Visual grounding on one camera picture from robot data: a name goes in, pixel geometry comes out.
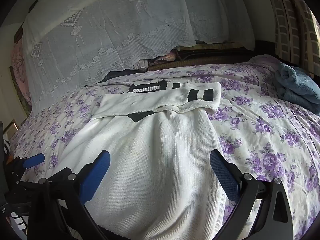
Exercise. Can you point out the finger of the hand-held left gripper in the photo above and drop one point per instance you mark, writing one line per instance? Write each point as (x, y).
(33, 161)

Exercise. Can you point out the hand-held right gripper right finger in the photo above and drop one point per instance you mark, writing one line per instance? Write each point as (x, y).
(223, 177)

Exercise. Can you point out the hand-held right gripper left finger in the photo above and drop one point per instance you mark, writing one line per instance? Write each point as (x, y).
(96, 177)

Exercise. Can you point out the white black striped knit sweater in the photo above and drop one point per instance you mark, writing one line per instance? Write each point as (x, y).
(155, 160)

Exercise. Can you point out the wooden bedside cabinet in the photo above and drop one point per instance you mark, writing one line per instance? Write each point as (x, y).
(11, 130)

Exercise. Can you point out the small purple floral bed sheet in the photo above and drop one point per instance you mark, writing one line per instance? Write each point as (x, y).
(50, 120)

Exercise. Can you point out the mottled stone ledge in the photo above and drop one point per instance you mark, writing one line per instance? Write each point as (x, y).
(21, 105)

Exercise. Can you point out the black cloth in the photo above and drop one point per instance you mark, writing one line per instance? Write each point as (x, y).
(117, 75)

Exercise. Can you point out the blue towel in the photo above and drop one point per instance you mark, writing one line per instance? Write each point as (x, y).
(298, 87)

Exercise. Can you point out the pale lilac cloth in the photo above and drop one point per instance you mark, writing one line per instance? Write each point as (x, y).
(140, 64)

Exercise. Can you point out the brown woven mat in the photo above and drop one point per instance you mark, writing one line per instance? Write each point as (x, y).
(200, 53)

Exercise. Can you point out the pink quilted cloth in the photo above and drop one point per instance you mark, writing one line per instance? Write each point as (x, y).
(166, 56)

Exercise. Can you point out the white lace cloth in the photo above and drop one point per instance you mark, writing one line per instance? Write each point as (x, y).
(105, 25)

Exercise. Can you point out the plaid curtain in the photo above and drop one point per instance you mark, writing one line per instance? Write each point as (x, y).
(292, 22)

